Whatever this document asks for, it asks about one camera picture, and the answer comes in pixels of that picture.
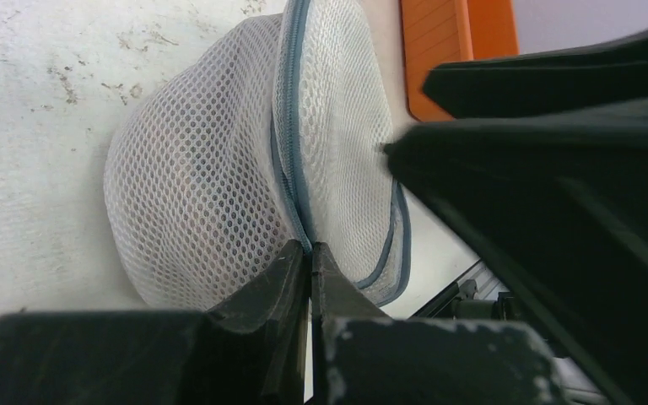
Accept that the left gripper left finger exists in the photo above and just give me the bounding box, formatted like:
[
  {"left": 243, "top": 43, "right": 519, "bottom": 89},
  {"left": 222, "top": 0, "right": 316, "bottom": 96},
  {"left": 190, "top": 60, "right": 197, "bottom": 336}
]
[{"left": 0, "top": 240, "right": 308, "bottom": 404}]

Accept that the orange plastic bin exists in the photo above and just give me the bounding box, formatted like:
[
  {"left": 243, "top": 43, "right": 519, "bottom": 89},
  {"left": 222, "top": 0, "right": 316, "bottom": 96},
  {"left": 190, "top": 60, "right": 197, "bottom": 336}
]
[{"left": 399, "top": 0, "right": 519, "bottom": 122}]

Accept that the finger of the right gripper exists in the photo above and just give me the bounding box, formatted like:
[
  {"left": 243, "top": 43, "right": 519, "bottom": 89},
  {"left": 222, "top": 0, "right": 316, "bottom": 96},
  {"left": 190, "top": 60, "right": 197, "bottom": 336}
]
[
  {"left": 383, "top": 99, "right": 648, "bottom": 404},
  {"left": 422, "top": 30, "right": 648, "bottom": 119}
]

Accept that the blue-trimmed mesh laundry bag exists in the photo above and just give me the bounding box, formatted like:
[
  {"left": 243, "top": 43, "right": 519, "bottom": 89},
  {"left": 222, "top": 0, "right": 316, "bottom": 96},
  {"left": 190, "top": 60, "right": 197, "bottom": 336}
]
[{"left": 104, "top": 1, "right": 411, "bottom": 310}]

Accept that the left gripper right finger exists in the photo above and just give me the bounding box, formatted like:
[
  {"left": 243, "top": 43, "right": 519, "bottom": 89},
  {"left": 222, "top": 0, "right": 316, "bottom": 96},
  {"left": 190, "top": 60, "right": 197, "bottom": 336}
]
[{"left": 311, "top": 243, "right": 569, "bottom": 404}]

